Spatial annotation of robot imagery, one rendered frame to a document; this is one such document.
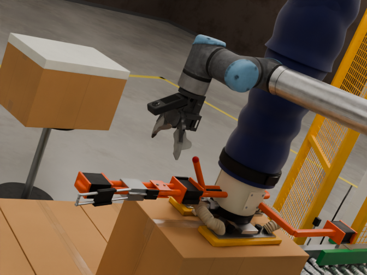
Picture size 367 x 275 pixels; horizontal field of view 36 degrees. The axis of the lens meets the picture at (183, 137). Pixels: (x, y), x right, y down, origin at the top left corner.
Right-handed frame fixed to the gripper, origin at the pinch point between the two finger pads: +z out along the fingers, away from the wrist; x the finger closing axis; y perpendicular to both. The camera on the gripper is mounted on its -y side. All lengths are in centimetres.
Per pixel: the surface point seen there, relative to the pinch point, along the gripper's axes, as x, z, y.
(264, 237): -12, 25, 50
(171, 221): 1.8, 27.2, 17.2
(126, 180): 1.6, 12.8, -6.8
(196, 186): -0.2, 12.2, 20.1
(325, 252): 22, 58, 148
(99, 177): 1.0, 12.0, -17.3
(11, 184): 184, 119, 44
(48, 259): 36, 67, -3
